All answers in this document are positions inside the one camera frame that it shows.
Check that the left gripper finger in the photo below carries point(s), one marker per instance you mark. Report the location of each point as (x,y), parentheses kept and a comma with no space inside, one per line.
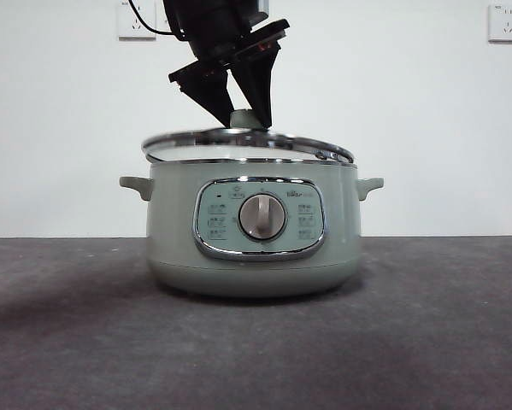
(257,81)
(210,96)

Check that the glass lid with green knob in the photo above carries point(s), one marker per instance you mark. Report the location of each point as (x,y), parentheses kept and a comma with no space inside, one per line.
(238,143)

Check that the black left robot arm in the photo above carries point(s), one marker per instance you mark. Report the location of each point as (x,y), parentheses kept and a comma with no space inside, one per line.
(208,25)

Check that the sage green electric cooking pot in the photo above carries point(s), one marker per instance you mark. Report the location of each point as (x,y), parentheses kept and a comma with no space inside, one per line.
(174,239)

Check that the white wall socket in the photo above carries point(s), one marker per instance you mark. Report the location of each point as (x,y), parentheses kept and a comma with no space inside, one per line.
(131,27)
(507,23)

